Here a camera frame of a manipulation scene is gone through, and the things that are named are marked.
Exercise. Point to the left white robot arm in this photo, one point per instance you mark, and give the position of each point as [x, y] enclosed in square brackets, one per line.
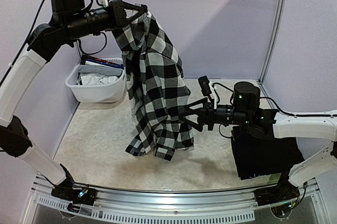
[70, 21]

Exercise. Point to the dark striped cloth in basket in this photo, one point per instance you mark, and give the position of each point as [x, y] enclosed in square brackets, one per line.
[87, 58]

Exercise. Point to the folded black garment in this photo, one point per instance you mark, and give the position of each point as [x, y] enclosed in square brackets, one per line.
[258, 157]

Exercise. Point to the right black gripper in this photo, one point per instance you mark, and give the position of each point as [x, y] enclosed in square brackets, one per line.
[209, 115]

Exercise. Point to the grey cloth in basket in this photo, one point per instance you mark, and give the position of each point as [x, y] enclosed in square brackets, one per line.
[98, 69]

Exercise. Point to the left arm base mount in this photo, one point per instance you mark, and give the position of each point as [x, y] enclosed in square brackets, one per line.
[76, 194]

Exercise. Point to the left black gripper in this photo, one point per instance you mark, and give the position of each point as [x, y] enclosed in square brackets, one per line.
[119, 18]

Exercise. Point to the aluminium front rail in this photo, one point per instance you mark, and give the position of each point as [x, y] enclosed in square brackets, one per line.
[169, 206]

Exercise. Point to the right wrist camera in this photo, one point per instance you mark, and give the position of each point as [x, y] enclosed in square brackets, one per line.
[208, 90]

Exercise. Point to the white laundry basket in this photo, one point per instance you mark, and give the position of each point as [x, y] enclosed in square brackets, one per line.
[97, 93]

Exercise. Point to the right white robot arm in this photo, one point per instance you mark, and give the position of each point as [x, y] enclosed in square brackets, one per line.
[266, 124]

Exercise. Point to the black white plaid shirt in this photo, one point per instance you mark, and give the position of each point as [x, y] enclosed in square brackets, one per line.
[156, 89]

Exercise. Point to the right aluminium corner post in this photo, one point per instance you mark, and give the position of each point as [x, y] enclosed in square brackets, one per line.
[272, 42]

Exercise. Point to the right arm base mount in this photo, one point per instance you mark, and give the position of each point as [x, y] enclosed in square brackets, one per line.
[283, 191]

